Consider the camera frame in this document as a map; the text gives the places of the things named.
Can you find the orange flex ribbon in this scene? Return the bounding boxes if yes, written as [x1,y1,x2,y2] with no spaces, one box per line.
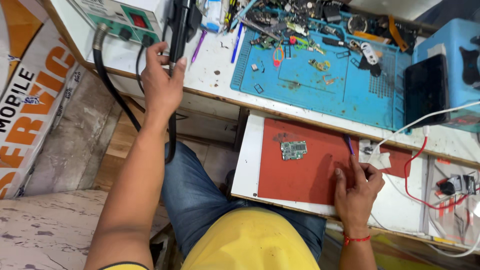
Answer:
[388,15,409,52]

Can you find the purple pen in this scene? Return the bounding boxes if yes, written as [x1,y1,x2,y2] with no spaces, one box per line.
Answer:
[190,29,208,64]

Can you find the thick black hose with spring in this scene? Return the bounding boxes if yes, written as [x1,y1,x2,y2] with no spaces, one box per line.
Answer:
[92,23,142,133]

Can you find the gold flex part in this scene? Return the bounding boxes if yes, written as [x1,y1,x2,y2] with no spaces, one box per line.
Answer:
[308,58,331,72]

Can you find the red thread bracelet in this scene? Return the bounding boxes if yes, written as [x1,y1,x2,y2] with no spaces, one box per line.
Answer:
[342,232,371,246]

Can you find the black phone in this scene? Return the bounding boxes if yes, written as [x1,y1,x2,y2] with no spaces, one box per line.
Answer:
[404,54,451,128]

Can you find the blue pen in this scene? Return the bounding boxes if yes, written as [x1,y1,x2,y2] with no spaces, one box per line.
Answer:
[230,22,244,64]

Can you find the green circuit board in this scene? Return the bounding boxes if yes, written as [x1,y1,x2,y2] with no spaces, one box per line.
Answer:
[280,140,308,161]

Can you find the thin black cord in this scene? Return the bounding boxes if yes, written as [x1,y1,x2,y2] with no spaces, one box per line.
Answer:
[135,34,179,165]

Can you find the red-brown work mat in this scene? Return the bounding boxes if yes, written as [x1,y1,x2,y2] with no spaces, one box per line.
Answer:
[257,118,413,206]

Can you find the white blue bottle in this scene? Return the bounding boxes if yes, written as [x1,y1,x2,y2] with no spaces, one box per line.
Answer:
[200,0,226,33]

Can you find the black handle holder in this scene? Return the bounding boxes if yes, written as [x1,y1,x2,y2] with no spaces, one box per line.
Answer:
[187,0,204,43]

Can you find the black hot air gun handle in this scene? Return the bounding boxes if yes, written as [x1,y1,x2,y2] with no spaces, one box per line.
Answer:
[167,0,197,77]

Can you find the person's blue jeans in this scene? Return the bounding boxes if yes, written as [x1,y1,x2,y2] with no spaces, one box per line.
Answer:
[161,141,328,262]

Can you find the white plastic phone part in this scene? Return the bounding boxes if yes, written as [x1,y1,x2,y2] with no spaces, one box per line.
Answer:
[360,42,379,65]

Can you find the white orange printed banner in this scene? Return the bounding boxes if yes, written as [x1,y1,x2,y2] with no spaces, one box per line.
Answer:
[0,0,85,200]

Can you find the black charger plug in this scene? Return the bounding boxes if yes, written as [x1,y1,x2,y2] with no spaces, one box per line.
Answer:
[439,174,478,196]

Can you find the white cable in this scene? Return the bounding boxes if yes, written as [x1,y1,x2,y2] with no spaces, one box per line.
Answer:
[365,100,480,164]

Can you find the heap of phone parts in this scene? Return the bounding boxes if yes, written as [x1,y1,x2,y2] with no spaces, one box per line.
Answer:
[245,0,419,51]

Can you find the red cable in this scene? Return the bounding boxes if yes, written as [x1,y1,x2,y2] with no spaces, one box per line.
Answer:
[403,136,480,211]

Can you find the blue silicone repair mat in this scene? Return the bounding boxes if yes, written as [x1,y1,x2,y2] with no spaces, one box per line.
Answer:
[230,8,413,133]

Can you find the person's right hand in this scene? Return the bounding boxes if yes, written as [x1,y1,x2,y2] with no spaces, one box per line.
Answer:
[334,155,386,231]

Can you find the person's left hand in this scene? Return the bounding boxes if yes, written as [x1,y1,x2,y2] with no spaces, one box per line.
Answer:
[141,41,187,118]

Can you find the white tissue paper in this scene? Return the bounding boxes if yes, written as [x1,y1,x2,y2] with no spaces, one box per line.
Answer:
[358,139,392,170]

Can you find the white pull-out shelf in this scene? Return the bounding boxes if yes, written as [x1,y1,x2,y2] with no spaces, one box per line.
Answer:
[230,110,480,253]

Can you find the clear plastic packets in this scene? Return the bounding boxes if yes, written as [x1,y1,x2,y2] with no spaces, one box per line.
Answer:
[429,157,480,246]

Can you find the orange loop part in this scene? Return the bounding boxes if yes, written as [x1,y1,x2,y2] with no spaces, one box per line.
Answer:
[272,45,284,68]

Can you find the person's yellow shirt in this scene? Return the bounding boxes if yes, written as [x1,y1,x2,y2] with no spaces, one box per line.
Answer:
[98,207,321,270]

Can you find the white green rework station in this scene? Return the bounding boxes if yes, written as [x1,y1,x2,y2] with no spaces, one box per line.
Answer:
[71,0,170,47]

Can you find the blue machine box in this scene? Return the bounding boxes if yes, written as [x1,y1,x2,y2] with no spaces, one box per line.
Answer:
[412,18,480,133]

